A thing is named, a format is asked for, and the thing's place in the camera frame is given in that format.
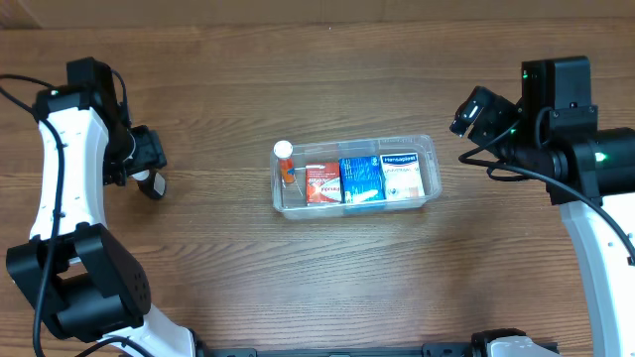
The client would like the dark brown medicine bottle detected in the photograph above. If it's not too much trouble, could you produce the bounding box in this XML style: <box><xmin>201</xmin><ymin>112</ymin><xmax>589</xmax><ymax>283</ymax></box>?
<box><xmin>132</xmin><ymin>170</ymin><xmax>167</xmax><ymax>200</ymax></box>

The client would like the white blue plaster box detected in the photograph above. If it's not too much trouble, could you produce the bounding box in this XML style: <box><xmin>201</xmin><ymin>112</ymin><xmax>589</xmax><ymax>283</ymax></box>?
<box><xmin>380</xmin><ymin>153</ymin><xmax>426</xmax><ymax>200</ymax></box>

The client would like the orange tablet tube white cap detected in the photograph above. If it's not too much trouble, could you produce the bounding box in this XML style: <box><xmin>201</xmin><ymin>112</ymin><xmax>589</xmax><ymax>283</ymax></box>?
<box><xmin>273</xmin><ymin>140</ymin><xmax>296</xmax><ymax>183</ymax></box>

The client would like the blue medicine box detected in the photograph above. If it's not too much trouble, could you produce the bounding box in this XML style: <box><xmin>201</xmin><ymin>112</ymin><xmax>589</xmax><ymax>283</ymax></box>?
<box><xmin>338</xmin><ymin>156</ymin><xmax>385</xmax><ymax>204</ymax></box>

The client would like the clear plastic container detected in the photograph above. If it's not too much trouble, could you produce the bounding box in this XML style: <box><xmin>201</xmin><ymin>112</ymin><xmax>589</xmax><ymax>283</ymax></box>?
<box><xmin>270</xmin><ymin>135</ymin><xmax>442</xmax><ymax>219</ymax></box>

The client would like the red medicine box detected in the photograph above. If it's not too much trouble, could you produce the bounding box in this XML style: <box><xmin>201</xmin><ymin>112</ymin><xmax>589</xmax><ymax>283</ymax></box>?
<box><xmin>306</xmin><ymin>163</ymin><xmax>342</xmax><ymax>205</ymax></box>

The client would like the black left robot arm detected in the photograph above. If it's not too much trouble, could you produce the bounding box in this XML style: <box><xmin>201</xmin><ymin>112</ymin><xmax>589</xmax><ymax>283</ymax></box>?
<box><xmin>6</xmin><ymin>58</ymin><xmax>208</xmax><ymax>357</ymax></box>

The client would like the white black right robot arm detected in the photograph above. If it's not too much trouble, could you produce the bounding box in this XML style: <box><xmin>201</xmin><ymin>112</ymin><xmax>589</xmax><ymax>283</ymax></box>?
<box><xmin>450</xmin><ymin>56</ymin><xmax>634</xmax><ymax>356</ymax></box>

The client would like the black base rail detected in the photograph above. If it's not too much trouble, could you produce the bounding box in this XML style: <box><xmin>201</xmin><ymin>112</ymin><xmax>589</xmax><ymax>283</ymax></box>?
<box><xmin>197</xmin><ymin>336</ymin><xmax>562</xmax><ymax>357</ymax></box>

